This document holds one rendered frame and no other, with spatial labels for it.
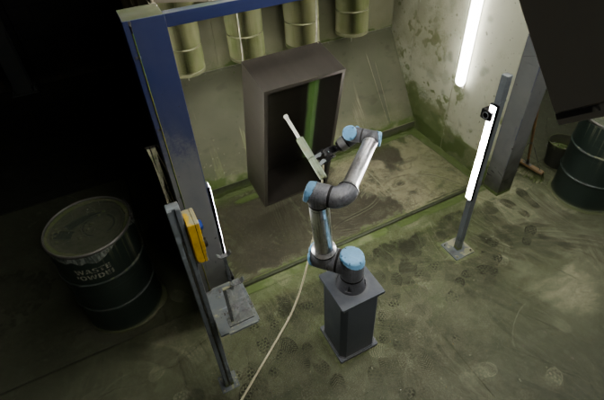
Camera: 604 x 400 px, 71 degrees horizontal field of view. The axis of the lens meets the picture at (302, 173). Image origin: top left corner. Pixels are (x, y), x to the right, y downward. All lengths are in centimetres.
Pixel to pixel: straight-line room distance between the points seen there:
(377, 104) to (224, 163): 185
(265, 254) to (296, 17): 212
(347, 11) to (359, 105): 105
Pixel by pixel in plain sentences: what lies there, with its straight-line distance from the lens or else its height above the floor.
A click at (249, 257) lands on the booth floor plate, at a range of 374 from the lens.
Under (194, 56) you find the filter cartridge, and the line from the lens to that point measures 380.
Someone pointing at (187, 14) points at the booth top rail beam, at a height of 226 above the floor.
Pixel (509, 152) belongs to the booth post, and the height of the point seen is 53.
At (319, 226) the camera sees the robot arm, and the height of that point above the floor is 121.
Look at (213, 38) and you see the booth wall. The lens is 420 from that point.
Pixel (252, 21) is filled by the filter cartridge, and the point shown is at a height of 162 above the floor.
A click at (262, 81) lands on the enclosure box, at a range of 274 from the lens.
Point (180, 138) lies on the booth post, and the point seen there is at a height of 166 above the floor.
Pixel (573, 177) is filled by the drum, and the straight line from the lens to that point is 459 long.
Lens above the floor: 289
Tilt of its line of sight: 39 degrees down
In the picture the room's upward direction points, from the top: 3 degrees counter-clockwise
